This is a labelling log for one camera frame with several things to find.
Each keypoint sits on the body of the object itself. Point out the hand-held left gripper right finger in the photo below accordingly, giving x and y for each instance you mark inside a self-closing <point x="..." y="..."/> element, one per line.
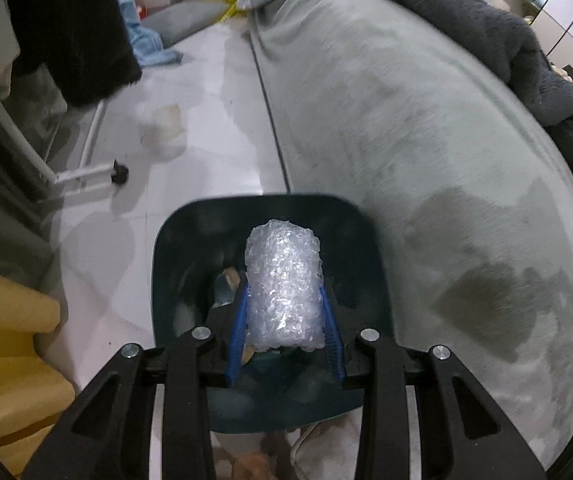
<point x="334" y="345"/>

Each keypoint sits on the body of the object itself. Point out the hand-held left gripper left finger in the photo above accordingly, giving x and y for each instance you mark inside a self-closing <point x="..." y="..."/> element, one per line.
<point x="236" y="340"/>

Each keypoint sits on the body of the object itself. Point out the clear wrapper with blue print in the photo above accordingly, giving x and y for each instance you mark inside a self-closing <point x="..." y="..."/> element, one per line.
<point x="222" y="294"/>

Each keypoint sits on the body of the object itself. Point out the clear bubble wrap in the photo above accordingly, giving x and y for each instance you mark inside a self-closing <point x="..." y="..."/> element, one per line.
<point x="284" y="285"/>

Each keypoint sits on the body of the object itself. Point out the dark teal bin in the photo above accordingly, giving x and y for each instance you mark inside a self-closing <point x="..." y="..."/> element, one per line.
<point x="201" y="240"/>

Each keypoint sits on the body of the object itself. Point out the grey-green sofa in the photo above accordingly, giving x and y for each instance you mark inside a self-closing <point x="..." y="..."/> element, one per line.
<point x="391" y="135"/>

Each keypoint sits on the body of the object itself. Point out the yellow cushion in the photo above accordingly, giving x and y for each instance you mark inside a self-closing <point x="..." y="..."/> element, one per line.
<point x="11" y="320"/>

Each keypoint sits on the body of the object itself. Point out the white clothes rack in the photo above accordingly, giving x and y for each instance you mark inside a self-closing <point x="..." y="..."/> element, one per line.
<point x="79" y="174"/>

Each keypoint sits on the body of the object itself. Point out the grey shirt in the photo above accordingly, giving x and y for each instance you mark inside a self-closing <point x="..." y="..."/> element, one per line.
<point x="1" y="240"/>

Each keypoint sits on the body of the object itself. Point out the light blue robe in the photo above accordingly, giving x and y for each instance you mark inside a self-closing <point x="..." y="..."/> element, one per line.
<point x="141" y="42"/>

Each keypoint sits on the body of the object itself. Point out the grey floor cushion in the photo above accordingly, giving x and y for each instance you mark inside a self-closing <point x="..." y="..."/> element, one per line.
<point x="181" y="17"/>

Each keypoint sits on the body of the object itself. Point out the black fluffy robe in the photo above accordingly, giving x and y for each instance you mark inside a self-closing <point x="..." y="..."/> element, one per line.
<point x="76" y="35"/>

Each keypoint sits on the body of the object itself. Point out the dark grey fluffy blanket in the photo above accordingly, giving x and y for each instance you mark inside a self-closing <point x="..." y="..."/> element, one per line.
<point x="491" y="35"/>

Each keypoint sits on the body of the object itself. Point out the white cabinet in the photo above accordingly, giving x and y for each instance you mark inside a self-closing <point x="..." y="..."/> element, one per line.
<point x="561" y="25"/>

